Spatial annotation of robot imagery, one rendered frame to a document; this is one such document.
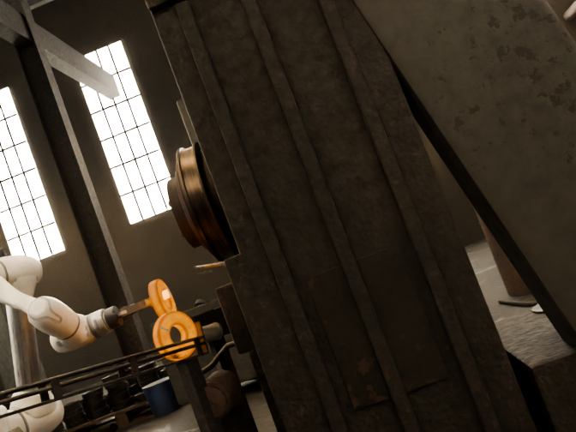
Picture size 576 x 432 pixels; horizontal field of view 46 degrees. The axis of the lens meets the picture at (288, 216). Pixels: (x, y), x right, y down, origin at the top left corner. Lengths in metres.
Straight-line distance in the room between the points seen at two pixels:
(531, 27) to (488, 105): 0.26
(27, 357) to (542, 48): 2.23
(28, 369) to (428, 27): 2.02
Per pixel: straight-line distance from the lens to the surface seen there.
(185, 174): 2.42
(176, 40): 2.22
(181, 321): 2.20
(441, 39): 2.14
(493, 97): 2.12
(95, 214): 9.60
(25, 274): 2.92
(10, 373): 6.03
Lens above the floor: 0.78
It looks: 4 degrees up
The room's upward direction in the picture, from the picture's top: 21 degrees counter-clockwise
